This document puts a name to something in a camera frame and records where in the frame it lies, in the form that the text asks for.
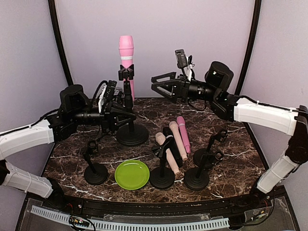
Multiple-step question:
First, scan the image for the rhinestone silver-head microphone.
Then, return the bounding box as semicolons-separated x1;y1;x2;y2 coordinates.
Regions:
114;87;123;103

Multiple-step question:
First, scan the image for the black round-base mic stand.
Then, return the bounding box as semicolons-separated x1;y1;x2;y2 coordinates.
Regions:
149;138;175;190

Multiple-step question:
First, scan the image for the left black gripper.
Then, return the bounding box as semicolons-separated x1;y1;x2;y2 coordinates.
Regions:
70;102;136;133

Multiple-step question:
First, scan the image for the green round plate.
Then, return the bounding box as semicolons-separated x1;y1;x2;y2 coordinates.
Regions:
114;160;150;190

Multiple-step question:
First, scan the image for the black stand for small pale microphone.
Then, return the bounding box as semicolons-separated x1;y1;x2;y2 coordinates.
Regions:
193;129;228;169

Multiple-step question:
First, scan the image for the black front rail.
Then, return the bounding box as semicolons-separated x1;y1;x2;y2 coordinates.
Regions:
45;187;272;218

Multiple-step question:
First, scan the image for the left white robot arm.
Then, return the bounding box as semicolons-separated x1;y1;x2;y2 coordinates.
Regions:
0;80;136;210

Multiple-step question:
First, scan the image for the black stand for pink microphone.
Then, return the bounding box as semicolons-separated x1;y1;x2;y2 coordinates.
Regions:
116;64;149;147
83;140;108;185

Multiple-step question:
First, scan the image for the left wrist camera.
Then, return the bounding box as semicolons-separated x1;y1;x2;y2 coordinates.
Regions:
98;80;117;113

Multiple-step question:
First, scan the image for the black handheld microphone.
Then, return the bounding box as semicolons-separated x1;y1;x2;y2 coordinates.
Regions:
163;127;183;168

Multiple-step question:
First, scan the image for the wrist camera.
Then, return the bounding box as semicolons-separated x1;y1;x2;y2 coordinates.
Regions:
175;49;195;81
98;80;117;113

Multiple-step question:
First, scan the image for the small pale pink microphone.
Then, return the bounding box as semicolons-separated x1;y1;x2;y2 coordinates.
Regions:
169;121;188;161

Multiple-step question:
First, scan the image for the white slotted cable duct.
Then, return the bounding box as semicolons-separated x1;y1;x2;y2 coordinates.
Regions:
30;205;230;231

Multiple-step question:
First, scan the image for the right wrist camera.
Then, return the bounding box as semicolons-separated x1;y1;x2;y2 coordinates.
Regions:
175;49;195;81

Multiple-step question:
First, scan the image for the large pale pink microphone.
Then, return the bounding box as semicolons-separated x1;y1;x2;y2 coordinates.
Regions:
155;132;180;175

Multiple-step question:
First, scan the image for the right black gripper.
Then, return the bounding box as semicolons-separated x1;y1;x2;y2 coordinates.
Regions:
151;71;220;103

